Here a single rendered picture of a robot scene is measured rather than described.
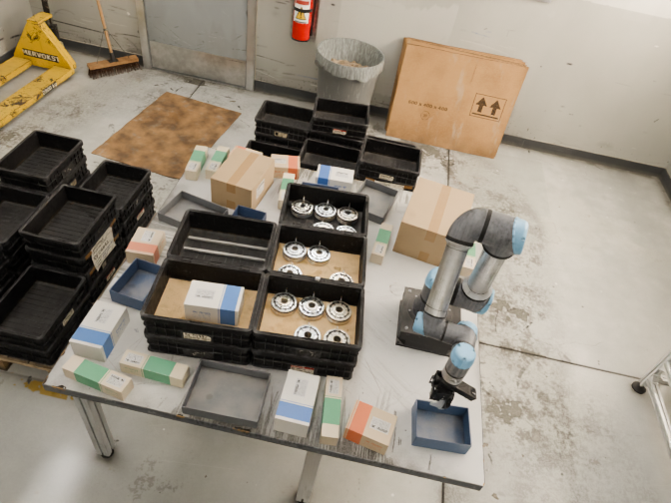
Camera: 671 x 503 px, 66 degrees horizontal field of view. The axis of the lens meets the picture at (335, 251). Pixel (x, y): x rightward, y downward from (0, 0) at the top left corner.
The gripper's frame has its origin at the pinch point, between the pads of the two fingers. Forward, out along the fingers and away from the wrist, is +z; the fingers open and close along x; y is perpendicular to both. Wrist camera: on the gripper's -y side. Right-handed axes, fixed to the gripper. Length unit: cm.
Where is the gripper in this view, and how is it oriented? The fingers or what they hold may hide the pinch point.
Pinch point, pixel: (441, 405)
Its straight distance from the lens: 204.1
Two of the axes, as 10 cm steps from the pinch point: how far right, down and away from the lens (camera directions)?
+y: -9.8, -1.8, -0.2
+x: -1.1, 6.9, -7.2
